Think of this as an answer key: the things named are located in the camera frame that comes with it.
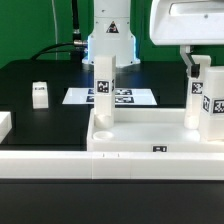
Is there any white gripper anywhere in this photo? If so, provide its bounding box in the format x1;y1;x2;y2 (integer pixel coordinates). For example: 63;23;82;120
149;0;224;78

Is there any white desk top tray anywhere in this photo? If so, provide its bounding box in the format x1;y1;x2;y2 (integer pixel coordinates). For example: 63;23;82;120
87;108;224;153

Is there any marker tag sheet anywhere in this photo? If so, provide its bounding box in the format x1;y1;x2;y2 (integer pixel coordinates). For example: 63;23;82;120
63;88;157;106

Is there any left white barrier block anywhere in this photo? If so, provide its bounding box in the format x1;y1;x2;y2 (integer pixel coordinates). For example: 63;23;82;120
0;111;12;144

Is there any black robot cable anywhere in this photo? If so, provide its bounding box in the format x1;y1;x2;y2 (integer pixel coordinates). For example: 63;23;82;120
30;0;88;61

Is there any thin white cable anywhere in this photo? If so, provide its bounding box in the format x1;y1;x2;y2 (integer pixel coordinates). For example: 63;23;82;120
50;0;59;61

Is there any white front rail barrier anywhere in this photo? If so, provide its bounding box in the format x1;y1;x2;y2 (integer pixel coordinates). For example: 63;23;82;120
0;151;224;180

